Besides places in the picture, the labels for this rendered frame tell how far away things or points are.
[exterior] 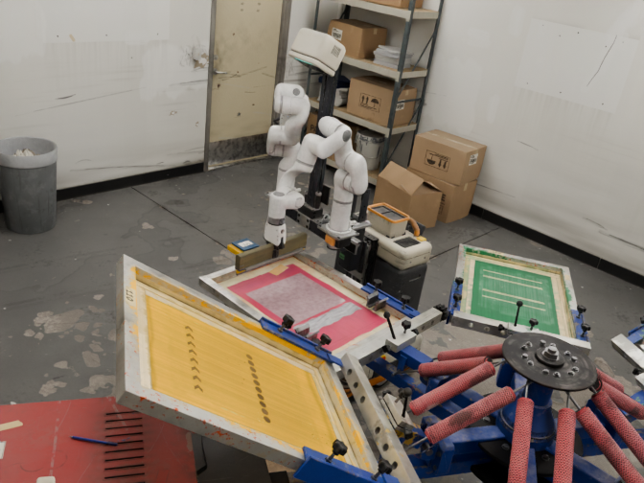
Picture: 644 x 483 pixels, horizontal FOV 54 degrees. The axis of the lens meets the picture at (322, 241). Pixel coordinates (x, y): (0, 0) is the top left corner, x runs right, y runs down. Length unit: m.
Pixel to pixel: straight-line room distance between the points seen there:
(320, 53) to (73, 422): 1.76
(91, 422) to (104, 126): 4.30
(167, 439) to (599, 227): 4.89
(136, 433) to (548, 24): 5.12
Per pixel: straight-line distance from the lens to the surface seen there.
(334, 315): 2.76
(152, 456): 1.89
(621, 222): 6.11
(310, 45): 2.90
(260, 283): 2.94
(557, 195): 6.28
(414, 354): 2.49
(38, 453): 1.94
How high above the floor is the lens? 2.45
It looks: 26 degrees down
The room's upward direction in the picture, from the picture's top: 8 degrees clockwise
